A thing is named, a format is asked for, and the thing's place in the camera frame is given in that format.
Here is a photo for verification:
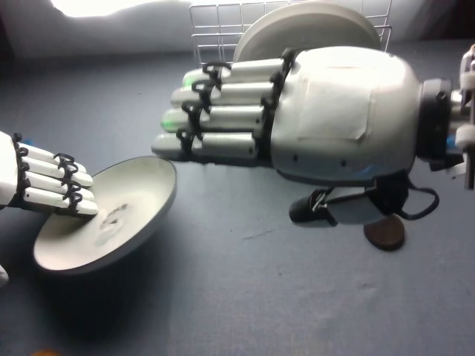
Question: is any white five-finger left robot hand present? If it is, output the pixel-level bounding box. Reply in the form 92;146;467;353
0;131;99;218

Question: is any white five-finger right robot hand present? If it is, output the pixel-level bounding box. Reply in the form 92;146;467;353
150;47;424;226

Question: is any white ceramic plate grey print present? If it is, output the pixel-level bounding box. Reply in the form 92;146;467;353
232;1;381;66
32;155;178;276

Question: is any dark brown round cookie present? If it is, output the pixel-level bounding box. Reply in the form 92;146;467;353
362;217;406;252

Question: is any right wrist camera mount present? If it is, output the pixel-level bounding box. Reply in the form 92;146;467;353
373;177;407;217

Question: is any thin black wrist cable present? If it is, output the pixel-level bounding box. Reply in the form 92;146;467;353
399;183;441;220

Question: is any silver wire dish rack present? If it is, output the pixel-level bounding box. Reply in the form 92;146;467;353
188;0;393;68

